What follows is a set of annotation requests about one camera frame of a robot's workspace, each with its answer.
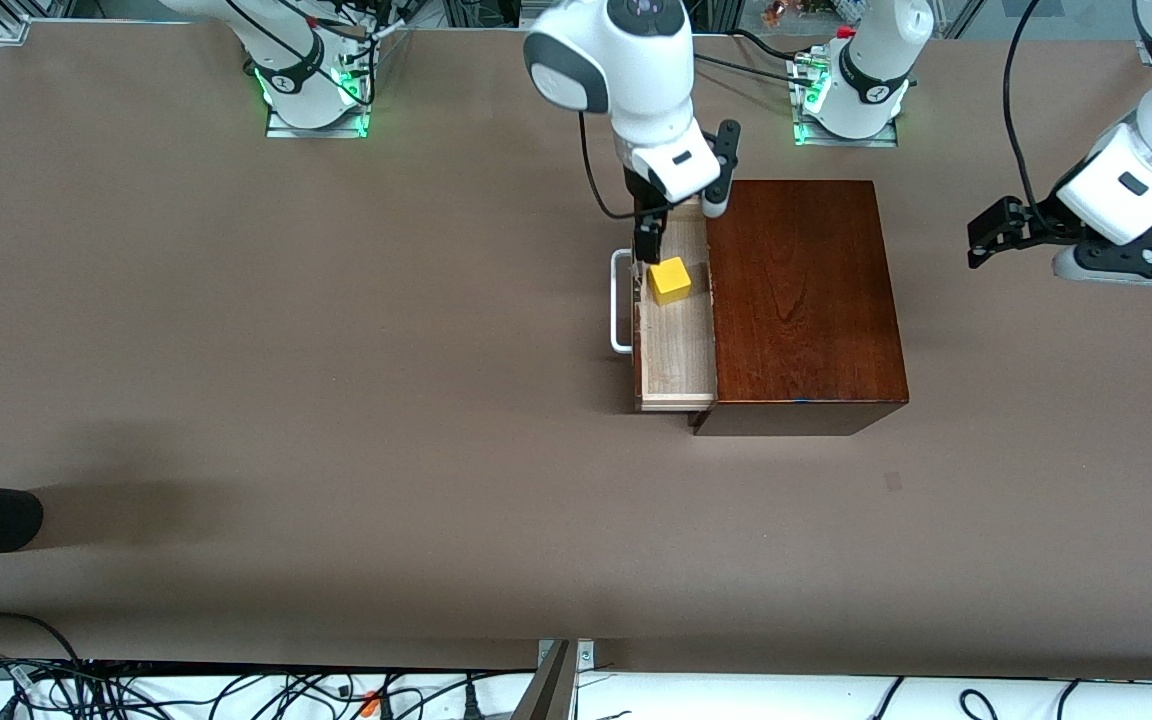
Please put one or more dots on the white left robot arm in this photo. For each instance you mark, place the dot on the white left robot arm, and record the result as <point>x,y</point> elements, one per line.
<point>876,50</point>

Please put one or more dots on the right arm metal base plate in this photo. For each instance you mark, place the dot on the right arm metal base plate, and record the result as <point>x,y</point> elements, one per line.
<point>281,130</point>

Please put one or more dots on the yellow cube block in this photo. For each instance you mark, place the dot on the yellow cube block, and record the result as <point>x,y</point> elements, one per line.
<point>671,285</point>

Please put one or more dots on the dark metal beam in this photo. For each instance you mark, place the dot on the dark metal beam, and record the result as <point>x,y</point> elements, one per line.
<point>548,695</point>

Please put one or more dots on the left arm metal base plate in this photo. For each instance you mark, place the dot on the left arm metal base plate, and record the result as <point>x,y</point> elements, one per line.
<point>886,135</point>

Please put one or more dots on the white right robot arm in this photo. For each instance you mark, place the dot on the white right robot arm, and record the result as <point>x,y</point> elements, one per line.
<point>636,90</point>

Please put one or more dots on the small copper object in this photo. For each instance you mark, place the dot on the small copper object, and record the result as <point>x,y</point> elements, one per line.
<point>775,12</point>

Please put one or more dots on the dark brown wooden cabinet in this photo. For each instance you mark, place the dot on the dark brown wooden cabinet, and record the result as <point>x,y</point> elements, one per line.
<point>806,300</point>

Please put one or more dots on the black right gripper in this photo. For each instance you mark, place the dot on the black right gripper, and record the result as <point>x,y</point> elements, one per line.
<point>644,206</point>

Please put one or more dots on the silver metal bracket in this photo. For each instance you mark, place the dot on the silver metal bracket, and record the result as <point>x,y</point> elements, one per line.
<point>586,655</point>

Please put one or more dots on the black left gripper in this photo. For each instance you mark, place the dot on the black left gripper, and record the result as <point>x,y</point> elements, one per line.
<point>1034,226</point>

